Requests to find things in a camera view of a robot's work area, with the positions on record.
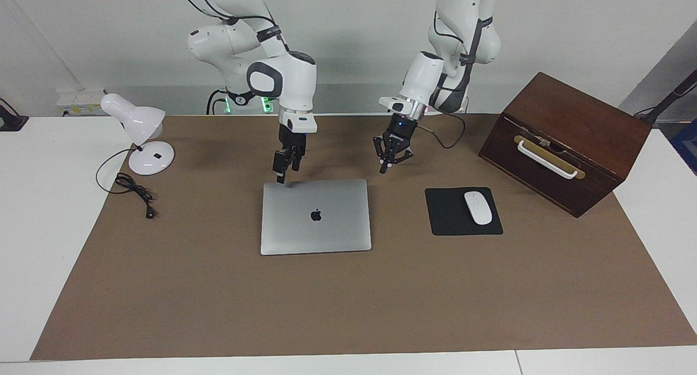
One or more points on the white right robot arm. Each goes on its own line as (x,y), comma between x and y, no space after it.
(288,81)

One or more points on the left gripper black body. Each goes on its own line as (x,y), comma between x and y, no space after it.
(402,130)

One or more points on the white power strip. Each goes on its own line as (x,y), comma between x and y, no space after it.
(81,104)

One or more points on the silver Apple laptop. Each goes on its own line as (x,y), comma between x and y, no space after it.
(326,233)

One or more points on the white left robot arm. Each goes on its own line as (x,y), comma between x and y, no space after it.
(452,32)

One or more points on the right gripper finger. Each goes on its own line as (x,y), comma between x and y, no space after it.
(280,168)
(298,158)

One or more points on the black camera stand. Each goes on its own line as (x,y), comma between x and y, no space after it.
(672,94)

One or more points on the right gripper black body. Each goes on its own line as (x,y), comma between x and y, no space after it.
(291,140)

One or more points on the white desk lamp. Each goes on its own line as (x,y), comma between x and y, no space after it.
(136,119)

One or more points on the blue crate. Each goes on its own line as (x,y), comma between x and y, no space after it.
(686,146)

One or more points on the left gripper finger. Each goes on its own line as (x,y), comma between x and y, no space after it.
(405,155)
(384,157)

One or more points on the brown table mat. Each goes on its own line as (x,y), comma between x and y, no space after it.
(348,299)

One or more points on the black mouse pad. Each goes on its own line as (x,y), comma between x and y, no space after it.
(449,217)

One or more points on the dark wooden box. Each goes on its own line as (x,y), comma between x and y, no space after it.
(572,114)

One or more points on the black clamp mount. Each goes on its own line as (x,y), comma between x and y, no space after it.
(11,119)

